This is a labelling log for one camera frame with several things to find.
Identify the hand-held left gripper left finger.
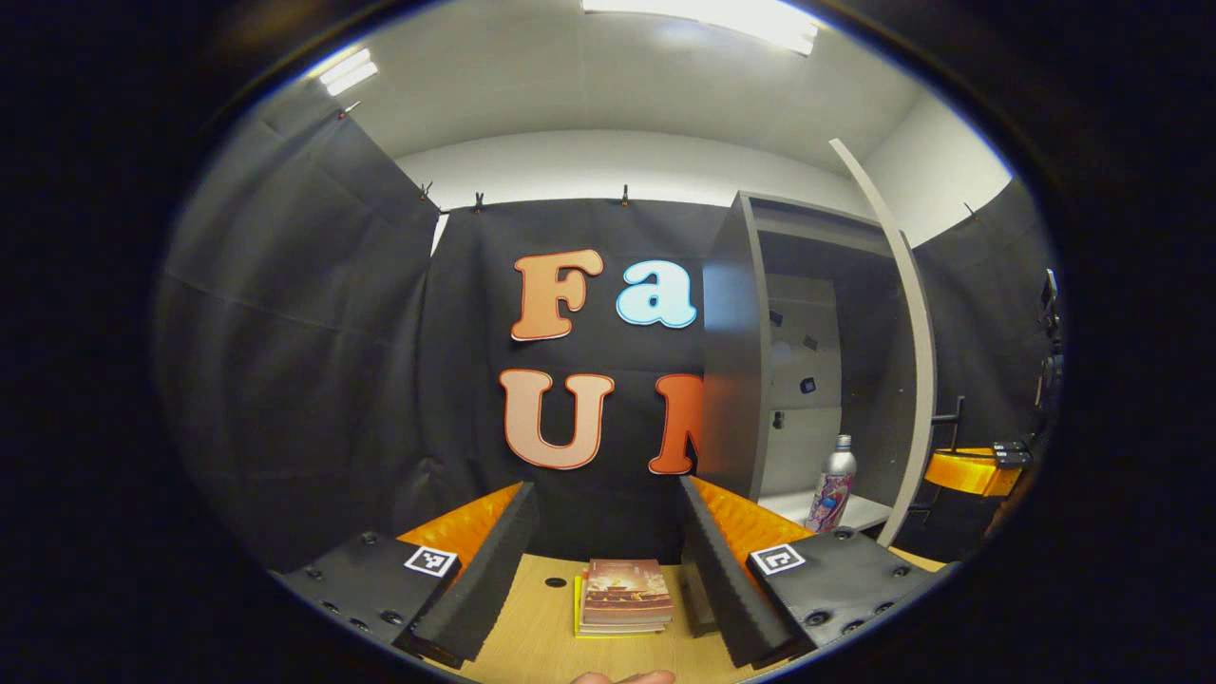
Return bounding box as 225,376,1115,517
271,481,541,671

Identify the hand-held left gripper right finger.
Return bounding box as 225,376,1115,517
678,475,937,671

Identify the silver bottle with colourful label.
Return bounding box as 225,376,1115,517
806,434,858,533

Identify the grey cabinet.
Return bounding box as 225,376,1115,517
698,190,918,533

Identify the white cabinet shelf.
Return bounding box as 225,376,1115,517
757,489,894,533

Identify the yellow cover book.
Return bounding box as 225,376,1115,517
573,574,666,639

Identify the brown picture cover book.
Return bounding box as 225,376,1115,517
581,559,675,628

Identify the pale paged book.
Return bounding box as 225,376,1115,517
578,617,669,636

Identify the black backdrop cloth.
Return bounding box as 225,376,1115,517
152,100,1065,571

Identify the large ceiling light panel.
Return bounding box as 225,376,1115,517
581,0,820,56

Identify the narrow ceiling light panel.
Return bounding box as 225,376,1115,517
318,47,380,97

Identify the black door handle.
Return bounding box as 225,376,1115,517
912,396,967,523

